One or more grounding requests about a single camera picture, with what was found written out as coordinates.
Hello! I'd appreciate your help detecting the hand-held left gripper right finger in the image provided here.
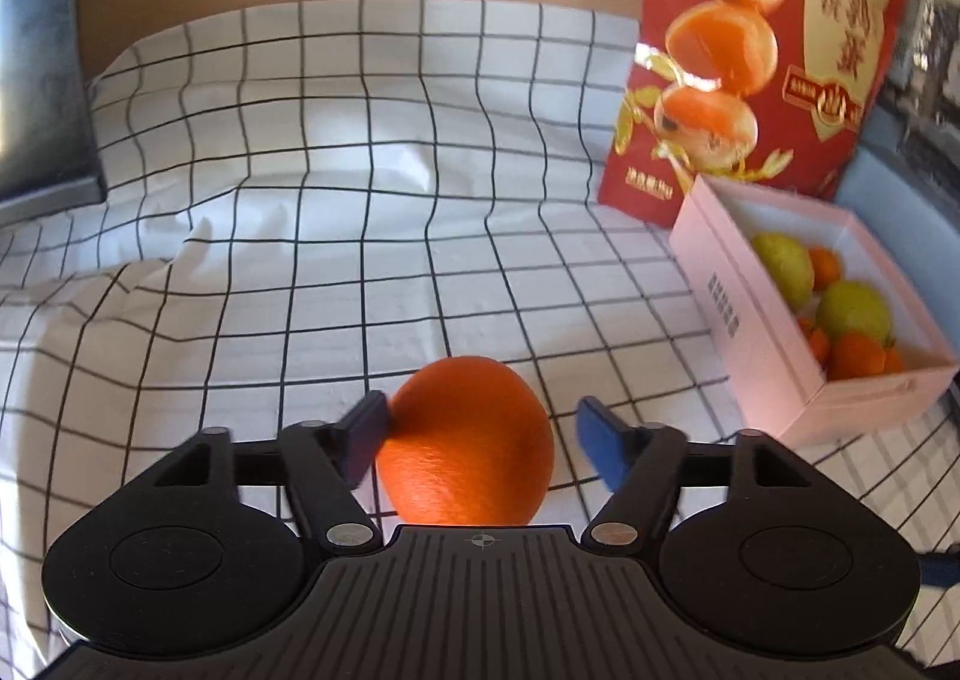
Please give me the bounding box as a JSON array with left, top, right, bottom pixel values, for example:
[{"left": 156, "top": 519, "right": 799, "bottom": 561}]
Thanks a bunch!
[{"left": 576, "top": 396, "right": 818, "bottom": 561}]

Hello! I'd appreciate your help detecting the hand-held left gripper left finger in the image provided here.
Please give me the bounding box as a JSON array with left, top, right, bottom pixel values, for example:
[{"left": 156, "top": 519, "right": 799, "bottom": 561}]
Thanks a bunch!
[{"left": 154, "top": 391, "right": 391, "bottom": 561}]

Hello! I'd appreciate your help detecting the large orange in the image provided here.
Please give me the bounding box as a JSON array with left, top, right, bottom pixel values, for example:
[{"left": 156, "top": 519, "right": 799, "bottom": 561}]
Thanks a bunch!
[{"left": 375, "top": 355, "right": 556, "bottom": 527}]

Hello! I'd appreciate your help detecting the pink cardboard box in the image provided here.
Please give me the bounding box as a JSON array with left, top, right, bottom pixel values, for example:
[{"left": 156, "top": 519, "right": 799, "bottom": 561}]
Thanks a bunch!
[{"left": 669, "top": 173, "right": 960, "bottom": 447}]

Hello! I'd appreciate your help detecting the yellow-green pear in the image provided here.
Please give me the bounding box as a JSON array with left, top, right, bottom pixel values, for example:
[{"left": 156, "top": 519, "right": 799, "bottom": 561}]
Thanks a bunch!
[
  {"left": 751, "top": 232, "right": 816, "bottom": 310},
  {"left": 815, "top": 280, "right": 893, "bottom": 351}
]

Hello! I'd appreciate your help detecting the white checkered cloth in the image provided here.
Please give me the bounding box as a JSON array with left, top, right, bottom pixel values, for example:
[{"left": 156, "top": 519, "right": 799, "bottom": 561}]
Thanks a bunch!
[{"left": 0, "top": 0, "right": 960, "bottom": 680}]

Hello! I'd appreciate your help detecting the dark grey panel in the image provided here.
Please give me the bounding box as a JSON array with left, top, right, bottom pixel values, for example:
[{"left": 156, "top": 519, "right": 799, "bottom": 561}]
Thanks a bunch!
[{"left": 0, "top": 0, "right": 107, "bottom": 225}]

